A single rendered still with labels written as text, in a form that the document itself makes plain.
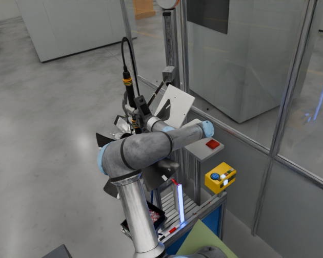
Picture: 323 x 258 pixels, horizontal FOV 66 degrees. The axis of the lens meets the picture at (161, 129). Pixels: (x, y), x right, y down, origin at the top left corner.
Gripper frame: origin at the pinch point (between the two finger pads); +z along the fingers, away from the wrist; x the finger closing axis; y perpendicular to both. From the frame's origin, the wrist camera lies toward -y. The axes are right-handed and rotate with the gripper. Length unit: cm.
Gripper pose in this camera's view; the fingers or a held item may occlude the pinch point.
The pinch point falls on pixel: (129, 103)
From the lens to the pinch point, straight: 132.7
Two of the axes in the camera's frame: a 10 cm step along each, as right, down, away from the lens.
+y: 1.0, 7.8, 6.2
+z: -6.0, -4.5, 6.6
